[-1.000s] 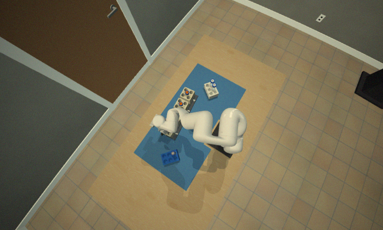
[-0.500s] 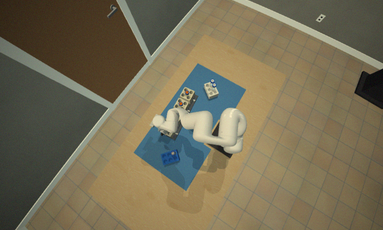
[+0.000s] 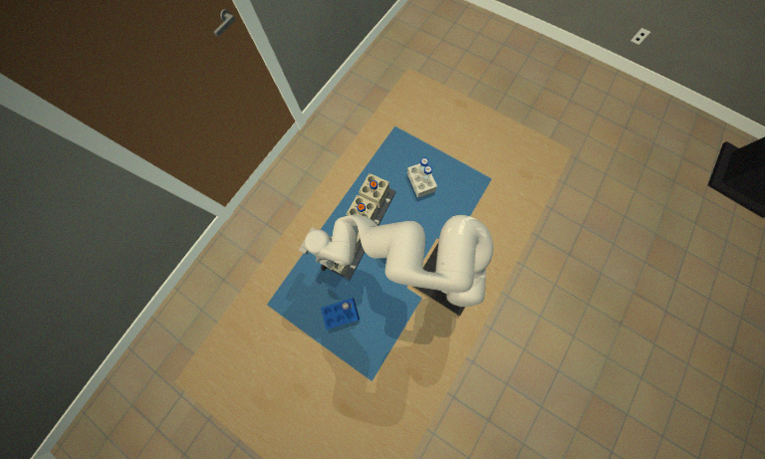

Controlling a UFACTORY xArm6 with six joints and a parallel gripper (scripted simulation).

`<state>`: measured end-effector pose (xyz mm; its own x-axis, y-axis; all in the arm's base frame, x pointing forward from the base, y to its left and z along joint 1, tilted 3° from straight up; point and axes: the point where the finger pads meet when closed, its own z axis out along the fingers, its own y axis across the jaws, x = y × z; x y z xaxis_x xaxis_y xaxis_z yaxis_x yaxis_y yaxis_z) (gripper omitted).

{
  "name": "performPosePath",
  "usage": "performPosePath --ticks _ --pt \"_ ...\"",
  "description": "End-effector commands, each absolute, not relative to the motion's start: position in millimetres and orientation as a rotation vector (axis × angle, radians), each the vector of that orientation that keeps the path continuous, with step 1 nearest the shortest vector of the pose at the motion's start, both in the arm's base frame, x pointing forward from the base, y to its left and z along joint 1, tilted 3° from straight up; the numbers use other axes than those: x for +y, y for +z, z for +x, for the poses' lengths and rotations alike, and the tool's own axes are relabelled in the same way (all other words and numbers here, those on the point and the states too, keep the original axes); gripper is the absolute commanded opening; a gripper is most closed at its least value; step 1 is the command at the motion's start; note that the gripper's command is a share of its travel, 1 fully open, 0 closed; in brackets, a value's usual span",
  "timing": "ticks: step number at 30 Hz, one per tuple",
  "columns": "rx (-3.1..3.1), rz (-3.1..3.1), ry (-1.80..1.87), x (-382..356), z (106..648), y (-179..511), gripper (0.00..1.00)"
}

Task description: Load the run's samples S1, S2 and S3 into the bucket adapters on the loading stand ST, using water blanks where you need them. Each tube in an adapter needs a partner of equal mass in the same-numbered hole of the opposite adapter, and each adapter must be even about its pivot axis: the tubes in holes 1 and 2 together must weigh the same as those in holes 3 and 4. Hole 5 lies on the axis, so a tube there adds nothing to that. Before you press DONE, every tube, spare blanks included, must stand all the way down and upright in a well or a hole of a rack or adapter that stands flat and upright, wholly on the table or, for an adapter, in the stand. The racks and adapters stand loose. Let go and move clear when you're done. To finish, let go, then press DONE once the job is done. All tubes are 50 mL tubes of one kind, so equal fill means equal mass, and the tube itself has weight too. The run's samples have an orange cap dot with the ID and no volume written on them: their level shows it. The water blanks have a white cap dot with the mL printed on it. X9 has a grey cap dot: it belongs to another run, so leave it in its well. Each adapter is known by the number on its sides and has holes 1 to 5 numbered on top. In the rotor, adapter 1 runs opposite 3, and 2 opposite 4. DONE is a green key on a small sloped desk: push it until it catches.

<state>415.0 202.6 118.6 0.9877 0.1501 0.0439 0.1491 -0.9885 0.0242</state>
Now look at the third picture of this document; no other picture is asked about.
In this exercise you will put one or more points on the blue tube rack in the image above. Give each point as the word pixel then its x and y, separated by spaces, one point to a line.
pixel 332 317

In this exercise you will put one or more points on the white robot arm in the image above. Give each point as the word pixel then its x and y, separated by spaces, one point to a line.
pixel 464 243

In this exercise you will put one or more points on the blue bench mat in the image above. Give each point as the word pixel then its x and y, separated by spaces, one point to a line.
pixel 384 307

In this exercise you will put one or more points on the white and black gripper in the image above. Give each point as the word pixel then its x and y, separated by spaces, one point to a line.
pixel 327 263

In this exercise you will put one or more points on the cream tube rack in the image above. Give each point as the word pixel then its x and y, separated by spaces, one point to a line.
pixel 421 188

